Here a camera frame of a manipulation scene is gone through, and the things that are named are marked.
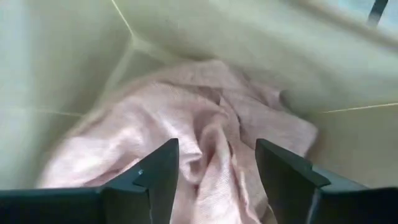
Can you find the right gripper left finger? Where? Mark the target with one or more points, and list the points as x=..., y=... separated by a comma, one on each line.
x=149, y=186

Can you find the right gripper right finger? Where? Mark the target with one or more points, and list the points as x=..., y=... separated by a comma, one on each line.
x=286, y=180

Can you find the pink towel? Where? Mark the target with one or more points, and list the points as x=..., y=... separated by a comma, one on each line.
x=155, y=124

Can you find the beige fabric bin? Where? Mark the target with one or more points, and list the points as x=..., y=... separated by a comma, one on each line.
x=46, y=62

